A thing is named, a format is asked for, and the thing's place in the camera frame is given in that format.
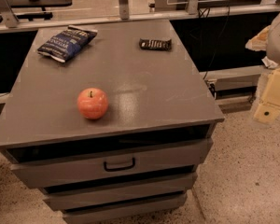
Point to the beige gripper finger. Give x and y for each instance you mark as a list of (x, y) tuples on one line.
[(268, 108)]

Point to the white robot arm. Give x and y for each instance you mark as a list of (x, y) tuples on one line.
[(273, 46)]

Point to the blue chip bag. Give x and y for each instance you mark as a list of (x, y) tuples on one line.
[(65, 45)]

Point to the grey drawer cabinet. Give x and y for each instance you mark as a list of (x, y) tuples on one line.
[(160, 112)]

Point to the red apple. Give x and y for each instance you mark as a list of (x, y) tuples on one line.
[(92, 103)]

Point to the grey metal railing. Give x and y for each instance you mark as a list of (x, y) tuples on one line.
[(105, 11)]

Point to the black drawer handle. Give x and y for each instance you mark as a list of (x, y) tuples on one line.
[(119, 165)]

